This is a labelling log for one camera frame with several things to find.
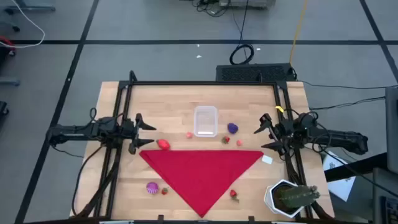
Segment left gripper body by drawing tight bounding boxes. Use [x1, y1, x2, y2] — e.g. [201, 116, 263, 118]
[119, 118, 139, 146]

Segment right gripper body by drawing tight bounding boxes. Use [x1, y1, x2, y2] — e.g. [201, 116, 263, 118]
[269, 119, 295, 146]

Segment large pink ball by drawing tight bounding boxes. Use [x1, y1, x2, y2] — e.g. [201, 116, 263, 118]
[156, 139, 171, 151]

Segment purple striped toy ball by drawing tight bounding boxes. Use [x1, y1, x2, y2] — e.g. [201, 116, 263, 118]
[146, 181, 160, 195]

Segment clear plastic tupperware container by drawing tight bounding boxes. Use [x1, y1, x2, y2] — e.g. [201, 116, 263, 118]
[193, 105, 218, 138]

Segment black computer case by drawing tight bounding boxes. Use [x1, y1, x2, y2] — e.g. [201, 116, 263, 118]
[216, 63, 297, 83]

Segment white hexagonal plant pot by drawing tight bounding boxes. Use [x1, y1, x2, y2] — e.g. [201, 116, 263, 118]
[264, 179, 307, 218]

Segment green cactus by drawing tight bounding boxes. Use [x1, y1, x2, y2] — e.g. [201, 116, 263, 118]
[275, 185, 321, 209]

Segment red cloth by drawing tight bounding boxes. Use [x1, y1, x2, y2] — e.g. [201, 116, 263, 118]
[139, 149, 265, 218]

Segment white printed paper sheets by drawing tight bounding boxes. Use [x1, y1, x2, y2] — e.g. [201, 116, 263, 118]
[323, 151, 357, 202]

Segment grey cabinet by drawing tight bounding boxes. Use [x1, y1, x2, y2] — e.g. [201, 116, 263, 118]
[384, 86, 398, 174]

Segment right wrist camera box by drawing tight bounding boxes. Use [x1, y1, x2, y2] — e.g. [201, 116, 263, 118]
[292, 111, 318, 135]

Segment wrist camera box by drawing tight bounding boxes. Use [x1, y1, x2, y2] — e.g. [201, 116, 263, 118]
[292, 111, 318, 135]
[92, 116, 119, 138]

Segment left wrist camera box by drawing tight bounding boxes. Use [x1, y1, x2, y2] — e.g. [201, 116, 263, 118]
[92, 116, 119, 138]

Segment black hanging cable with coil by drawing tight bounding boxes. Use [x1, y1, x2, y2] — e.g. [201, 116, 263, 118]
[229, 0, 255, 65]

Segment black floor cable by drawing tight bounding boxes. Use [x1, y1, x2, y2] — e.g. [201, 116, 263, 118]
[300, 80, 398, 90]

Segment yellow hanging cable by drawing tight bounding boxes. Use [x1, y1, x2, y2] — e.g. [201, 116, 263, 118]
[289, 0, 309, 66]

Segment white floor cable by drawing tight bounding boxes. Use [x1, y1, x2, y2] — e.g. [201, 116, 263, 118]
[0, 0, 46, 49]

